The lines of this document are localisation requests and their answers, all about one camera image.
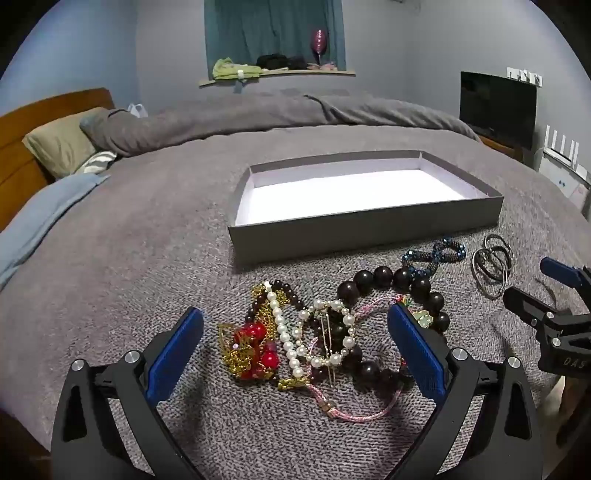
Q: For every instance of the white router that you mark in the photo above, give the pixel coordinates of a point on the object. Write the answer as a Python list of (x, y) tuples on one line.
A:
[(561, 159)]

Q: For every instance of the black cloth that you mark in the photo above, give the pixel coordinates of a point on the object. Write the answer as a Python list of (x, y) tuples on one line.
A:
[(277, 61)]

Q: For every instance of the window sill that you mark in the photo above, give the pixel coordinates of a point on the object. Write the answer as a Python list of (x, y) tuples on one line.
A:
[(286, 77)]

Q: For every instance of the white plastic bag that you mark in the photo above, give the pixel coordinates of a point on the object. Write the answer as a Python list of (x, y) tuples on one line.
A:
[(136, 110)]

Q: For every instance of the green cloth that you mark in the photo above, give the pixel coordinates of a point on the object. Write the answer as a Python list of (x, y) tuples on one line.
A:
[(231, 69)]

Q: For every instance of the light blue blanket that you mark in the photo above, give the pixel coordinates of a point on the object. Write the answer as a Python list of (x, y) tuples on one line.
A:
[(41, 207)]

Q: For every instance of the thin metal bangle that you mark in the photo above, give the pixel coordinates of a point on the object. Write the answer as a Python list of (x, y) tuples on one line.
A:
[(496, 235), (494, 296)]

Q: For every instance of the olive pillow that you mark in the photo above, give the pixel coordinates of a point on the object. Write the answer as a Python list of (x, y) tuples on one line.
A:
[(60, 143)]

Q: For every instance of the grey duvet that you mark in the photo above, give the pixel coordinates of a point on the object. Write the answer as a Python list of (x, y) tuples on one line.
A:
[(277, 113)]

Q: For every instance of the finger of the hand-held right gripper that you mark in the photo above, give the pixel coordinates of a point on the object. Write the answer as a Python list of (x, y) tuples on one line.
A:
[(561, 272), (526, 302)]

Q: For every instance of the striped pillow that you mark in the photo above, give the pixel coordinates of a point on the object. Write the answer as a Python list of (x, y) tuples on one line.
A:
[(97, 161)]

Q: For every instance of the grey knit blanket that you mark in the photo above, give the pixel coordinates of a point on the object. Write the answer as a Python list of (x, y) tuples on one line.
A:
[(138, 258)]

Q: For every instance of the black flat screen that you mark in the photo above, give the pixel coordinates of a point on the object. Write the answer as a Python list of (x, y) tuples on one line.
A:
[(498, 108)]

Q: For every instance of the wooden headboard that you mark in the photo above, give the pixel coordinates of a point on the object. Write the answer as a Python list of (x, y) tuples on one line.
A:
[(18, 134)]

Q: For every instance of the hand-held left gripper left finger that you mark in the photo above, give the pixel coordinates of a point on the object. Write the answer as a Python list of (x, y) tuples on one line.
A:
[(175, 355)]

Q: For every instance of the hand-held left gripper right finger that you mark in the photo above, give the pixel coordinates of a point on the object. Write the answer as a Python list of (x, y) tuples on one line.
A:
[(415, 350)]

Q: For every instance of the pink cloth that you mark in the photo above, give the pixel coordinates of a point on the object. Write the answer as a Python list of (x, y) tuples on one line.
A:
[(325, 67)]

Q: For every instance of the teal curtain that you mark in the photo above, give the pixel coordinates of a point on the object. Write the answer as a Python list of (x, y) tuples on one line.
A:
[(268, 27)]

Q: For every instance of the white wall sockets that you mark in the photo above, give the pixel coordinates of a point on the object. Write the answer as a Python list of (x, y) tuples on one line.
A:
[(524, 74)]

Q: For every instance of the wooden screen stand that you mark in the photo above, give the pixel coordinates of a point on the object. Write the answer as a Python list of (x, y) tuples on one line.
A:
[(503, 147)]

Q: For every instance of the grey cardboard box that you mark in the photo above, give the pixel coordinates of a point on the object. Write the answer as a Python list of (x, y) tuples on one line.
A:
[(323, 240)]

